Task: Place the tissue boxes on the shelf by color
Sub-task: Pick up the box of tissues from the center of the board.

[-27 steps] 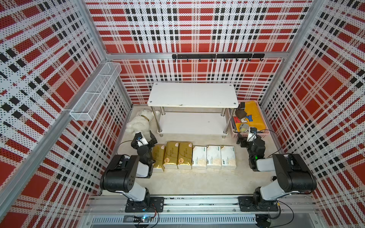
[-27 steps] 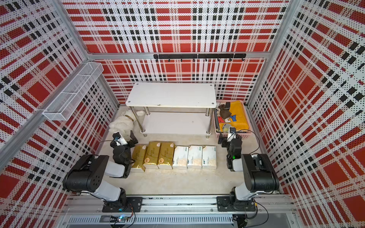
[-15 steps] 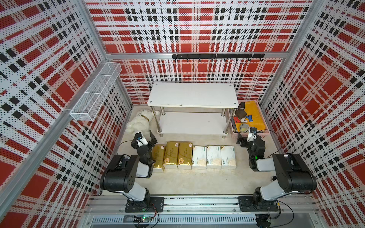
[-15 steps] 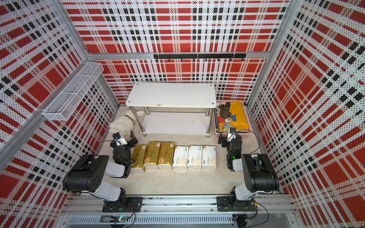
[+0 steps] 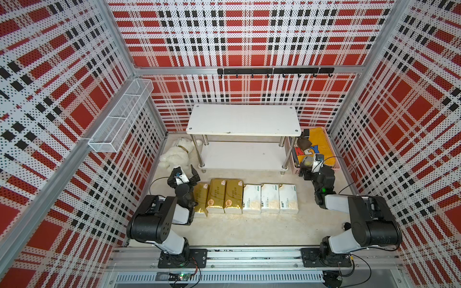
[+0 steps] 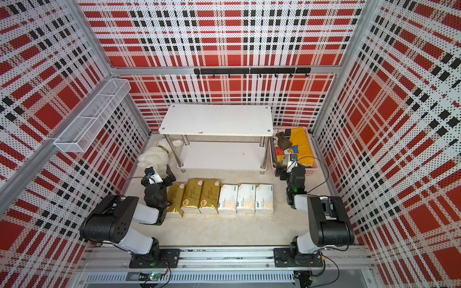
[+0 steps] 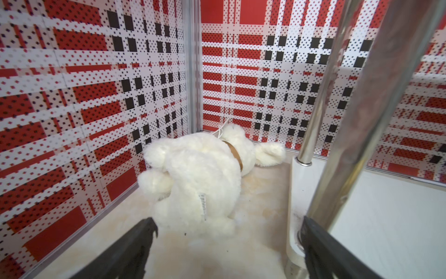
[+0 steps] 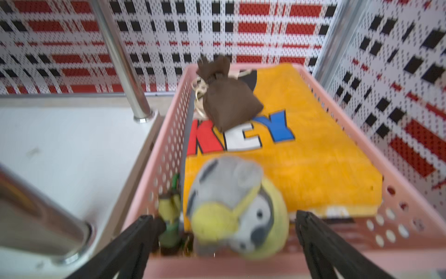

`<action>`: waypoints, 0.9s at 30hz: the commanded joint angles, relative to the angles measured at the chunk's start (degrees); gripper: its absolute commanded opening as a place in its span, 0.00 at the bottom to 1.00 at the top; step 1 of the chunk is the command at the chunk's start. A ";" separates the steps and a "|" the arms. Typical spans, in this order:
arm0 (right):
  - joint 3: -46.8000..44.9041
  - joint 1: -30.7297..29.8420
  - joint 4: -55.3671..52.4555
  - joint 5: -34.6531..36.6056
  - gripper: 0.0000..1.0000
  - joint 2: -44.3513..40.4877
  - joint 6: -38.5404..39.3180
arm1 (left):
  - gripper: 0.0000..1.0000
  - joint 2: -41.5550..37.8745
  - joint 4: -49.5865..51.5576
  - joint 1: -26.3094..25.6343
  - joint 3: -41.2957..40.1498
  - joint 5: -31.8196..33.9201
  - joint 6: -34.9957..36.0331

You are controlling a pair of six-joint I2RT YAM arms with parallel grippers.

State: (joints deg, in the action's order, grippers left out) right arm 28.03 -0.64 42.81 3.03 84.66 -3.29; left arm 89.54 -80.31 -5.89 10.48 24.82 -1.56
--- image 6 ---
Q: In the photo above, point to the gold tissue pack right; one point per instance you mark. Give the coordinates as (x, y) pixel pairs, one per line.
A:
(209, 197)

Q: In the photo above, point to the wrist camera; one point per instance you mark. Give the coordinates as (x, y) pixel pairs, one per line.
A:
(153, 177)
(292, 162)

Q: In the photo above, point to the yellow printed cloth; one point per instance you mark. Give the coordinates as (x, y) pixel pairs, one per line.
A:
(300, 146)

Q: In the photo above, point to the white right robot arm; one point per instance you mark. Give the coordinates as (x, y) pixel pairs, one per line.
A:
(329, 224)

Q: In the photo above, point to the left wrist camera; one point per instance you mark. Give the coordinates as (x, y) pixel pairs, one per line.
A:
(153, 177)

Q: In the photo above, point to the white tissue pack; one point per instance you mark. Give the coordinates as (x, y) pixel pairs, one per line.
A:
(227, 203)
(246, 198)
(264, 199)

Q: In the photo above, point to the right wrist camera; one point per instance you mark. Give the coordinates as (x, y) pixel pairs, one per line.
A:
(292, 162)

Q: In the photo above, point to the gold tissue pack left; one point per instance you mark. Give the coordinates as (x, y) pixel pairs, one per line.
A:
(175, 195)

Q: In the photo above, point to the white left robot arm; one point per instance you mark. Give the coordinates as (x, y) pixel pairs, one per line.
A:
(109, 222)

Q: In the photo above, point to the gold tissue pack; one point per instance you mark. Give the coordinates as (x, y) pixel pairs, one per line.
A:
(209, 197)
(191, 199)
(175, 195)

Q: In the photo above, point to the green circuit board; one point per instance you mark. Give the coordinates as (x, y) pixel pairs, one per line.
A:
(150, 277)

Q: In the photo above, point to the white plush toy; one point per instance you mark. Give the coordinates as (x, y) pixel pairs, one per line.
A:
(156, 156)

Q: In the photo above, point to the white wire mesh basket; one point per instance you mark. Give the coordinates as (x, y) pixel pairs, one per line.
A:
(82, 131)

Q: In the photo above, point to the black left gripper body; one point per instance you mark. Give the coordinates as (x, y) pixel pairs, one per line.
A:
(163, 186)

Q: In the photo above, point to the gold tissue pack middle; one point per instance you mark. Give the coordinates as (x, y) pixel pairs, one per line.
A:
(191, 199)

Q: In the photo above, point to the white two-tier shelf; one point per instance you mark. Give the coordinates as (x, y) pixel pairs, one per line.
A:
(220, 137)

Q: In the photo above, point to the black wall hook rail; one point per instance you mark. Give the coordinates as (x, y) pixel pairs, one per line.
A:
(259, 71)

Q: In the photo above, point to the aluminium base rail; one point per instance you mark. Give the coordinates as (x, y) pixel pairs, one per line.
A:
(231, 266)

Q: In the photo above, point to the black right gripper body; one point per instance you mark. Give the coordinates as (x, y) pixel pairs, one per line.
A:
(284, 176)

